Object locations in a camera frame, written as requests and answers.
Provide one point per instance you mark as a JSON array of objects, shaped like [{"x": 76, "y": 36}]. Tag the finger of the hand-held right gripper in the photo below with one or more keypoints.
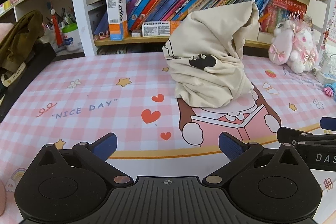
[
  {"x": 328, "y": 124},
  {"x": 288, "y": 134}
]

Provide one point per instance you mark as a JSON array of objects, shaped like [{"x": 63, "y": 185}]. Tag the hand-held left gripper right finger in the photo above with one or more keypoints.
[{"x": 229, "y": 146}]

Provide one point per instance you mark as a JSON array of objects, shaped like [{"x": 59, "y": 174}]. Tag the pink checked desk mat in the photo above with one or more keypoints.
[{"x": 78, "y": 108}]

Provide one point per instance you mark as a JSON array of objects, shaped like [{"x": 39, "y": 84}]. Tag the blue pink doll toy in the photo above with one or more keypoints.
[{"x": 330, "y": 90}]

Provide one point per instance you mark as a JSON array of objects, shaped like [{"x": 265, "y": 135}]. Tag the pink white plush toy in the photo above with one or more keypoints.
[{"x": 291, "y": 40}]

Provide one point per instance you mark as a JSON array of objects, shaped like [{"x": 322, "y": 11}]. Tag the small white carton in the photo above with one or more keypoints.
[{"x": 136, "y": 33}]

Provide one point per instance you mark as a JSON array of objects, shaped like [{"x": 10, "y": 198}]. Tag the cream printed T-shirt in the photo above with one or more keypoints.
[{"x": 210, "y": 43}]

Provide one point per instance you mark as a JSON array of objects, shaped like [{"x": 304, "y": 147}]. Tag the tall orange white box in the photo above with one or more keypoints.
[{"x": 116, "y": 19}]

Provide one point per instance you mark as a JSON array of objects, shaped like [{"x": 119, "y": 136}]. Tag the white plastic gadget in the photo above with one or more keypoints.
[{"x": 325, "y": 74}]

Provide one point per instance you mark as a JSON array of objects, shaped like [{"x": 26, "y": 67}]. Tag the red tassel charm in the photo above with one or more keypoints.
[{"x": 57, "y": 29}]

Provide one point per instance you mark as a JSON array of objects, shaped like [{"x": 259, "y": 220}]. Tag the pink hair clips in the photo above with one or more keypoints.
[{"x": 103, "y": 35}]

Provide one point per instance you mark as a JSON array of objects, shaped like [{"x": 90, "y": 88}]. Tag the wooden bookshelf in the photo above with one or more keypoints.
[{"x": 118, "y": 42}]

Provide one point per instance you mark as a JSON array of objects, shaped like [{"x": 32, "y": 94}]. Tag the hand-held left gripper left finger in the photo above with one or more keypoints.
[{"x": 106, "y": 145}]

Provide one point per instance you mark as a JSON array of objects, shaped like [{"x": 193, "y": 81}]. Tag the flat orange white box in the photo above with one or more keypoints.
[{"x": 157, "y": 28}]

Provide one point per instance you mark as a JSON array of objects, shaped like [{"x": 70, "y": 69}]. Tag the white green pen cup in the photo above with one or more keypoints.
[{"x": 72, "y": 39}]

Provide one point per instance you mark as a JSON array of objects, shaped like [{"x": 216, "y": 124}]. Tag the bundle of pens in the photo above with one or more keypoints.
[{"x": 67, "y": 18}]

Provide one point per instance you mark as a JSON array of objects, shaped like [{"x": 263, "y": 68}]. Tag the thick red books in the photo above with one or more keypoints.
[{"x": 283, "y": 11}]

